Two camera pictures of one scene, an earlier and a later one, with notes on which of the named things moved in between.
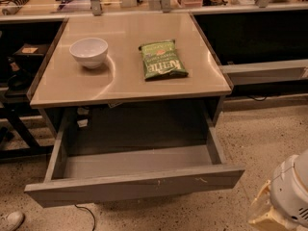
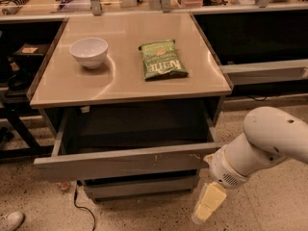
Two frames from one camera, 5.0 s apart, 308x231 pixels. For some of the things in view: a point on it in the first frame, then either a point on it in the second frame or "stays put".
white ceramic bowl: (89, 52) stays put
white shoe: (12, 220) stays put
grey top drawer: (92, 176) -> (94, 142)
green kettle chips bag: (162, 62) stays put
